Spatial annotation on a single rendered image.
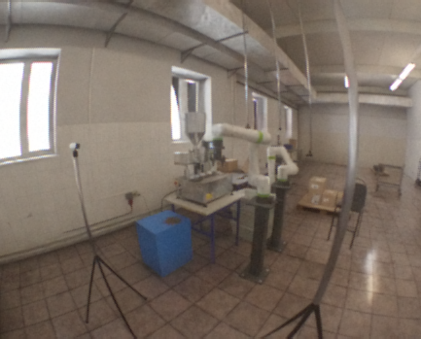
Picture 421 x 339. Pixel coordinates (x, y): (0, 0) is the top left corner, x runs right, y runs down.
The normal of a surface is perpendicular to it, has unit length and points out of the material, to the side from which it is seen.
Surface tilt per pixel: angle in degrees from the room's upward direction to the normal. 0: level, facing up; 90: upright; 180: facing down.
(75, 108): 90
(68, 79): 90
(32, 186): 90
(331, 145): 90
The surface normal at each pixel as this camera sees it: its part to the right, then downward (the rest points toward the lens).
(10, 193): 0.77, 0.11
